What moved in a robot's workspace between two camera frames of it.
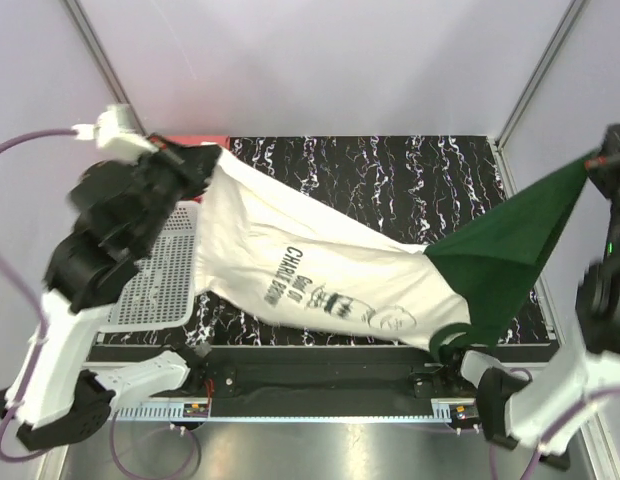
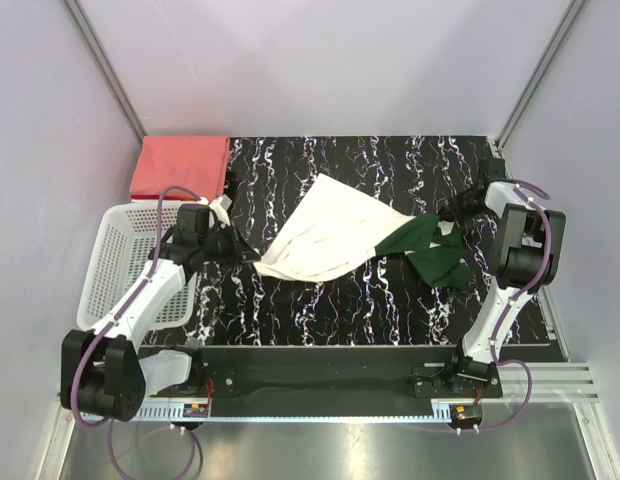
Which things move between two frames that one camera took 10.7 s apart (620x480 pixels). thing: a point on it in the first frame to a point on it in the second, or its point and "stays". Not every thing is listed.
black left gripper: [198, 162] to [247, 252]
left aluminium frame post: [77, 15] stays
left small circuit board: [196, 410] stays
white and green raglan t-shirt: [252, 245] to [341, 226]
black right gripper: [613, 157] to [451, 213]
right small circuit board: [463, 411] stays
